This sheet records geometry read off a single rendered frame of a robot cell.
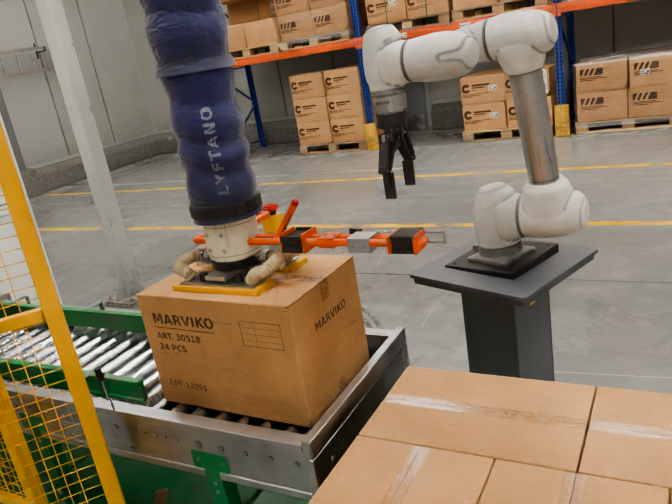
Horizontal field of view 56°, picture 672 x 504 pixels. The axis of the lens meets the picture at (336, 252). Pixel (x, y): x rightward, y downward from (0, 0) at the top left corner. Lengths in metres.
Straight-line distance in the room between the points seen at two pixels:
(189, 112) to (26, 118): 10.18
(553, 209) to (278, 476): 1.21
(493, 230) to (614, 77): 6.43
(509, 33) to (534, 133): 0.33
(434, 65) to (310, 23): 8.28
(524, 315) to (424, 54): 1.16
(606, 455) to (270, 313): 0.95
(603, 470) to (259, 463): 0.93
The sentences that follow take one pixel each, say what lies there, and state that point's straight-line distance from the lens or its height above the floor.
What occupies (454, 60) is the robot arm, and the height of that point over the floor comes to 1.53.
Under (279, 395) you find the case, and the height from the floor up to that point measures 0.65.
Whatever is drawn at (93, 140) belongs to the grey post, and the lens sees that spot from 4.89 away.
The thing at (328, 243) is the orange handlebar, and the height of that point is 1.08.
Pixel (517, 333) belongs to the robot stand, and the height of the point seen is 0.53.
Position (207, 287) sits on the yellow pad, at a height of 0.97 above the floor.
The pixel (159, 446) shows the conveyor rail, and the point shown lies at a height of 0.48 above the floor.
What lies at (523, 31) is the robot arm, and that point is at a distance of 2.04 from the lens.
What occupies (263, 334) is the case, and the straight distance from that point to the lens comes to 1.86.
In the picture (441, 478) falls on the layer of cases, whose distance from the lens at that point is 1.71.
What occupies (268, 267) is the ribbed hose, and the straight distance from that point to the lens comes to 1.87.
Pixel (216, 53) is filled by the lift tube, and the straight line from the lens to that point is 1.88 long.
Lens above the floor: 1.62
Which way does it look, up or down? 18 degrees down
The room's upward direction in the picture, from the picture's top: 10 degrees counter-clockwise
